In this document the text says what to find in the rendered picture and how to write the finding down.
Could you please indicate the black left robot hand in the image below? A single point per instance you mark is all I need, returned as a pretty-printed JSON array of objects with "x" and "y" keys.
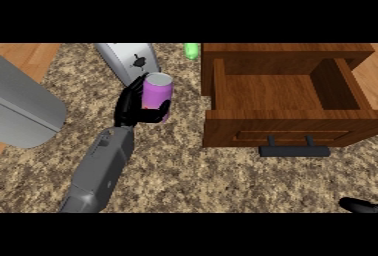
[{"x": 129, "y": 110}]

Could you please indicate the green bottle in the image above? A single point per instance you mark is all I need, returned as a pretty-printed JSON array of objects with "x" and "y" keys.
[{"x": 191, "y": 50}]

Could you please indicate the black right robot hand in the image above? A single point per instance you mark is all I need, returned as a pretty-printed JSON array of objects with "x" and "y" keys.
[{"x": 359, "y": 205}]

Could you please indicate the wooden cabinet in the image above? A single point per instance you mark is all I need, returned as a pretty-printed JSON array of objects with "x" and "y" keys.
[{"x": 288, "y": 53}]

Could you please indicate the white toaster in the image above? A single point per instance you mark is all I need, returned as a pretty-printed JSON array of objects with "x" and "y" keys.
[{"x": 130, "y": 61}]

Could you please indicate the large grey appliance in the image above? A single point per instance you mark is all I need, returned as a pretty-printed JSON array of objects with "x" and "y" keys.
[{"x": 24, "y": 106}]

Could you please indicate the open wooden drawer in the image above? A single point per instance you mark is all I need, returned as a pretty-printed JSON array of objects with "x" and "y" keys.
[{"x": 289, "y": 110}]

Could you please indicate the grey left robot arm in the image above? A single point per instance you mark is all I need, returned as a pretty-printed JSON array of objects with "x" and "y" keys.
[{"x": 100, "y": 166}]

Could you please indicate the purple can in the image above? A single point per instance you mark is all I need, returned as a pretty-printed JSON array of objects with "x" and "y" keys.
[{"x": 158, "y": 93}]

